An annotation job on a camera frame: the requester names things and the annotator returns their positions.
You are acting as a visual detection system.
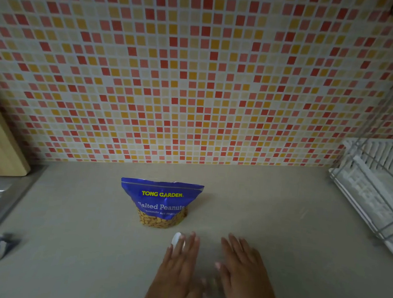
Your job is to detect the white plastic spoon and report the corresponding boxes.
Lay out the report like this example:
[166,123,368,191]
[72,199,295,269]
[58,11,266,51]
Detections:
[170,231,187,250]

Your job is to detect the white dish rack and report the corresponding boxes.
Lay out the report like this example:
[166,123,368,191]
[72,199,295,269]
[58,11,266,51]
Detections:
[321,56,393,265]

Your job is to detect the person's right hand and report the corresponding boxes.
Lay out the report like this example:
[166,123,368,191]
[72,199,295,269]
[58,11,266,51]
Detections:
[211,231,300,298]

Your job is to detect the blue peanuts pouch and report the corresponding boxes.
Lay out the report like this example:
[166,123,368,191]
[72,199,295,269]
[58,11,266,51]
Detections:
[117,176,205,233]

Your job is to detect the person's left hand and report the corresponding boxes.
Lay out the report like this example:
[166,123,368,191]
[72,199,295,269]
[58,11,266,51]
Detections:
[138,227,211,298]

